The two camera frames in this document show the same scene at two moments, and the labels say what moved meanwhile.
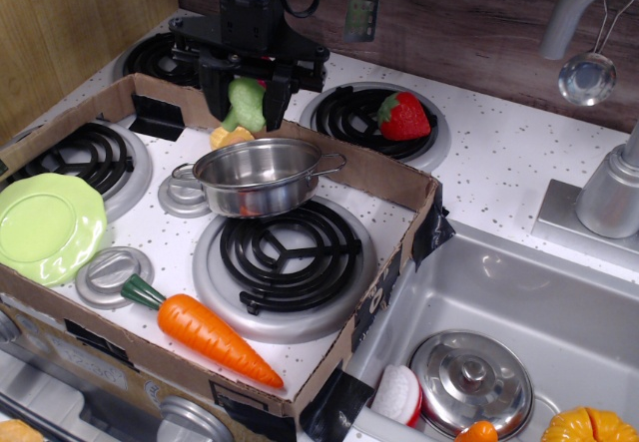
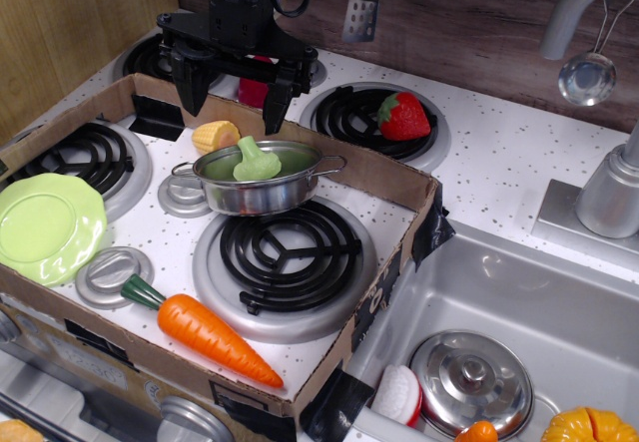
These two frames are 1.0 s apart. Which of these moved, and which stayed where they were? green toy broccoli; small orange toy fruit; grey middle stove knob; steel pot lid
Moved: green toy broccoli
Stayed: grey middle stove knob; small orange toy fruit; steel pot lid
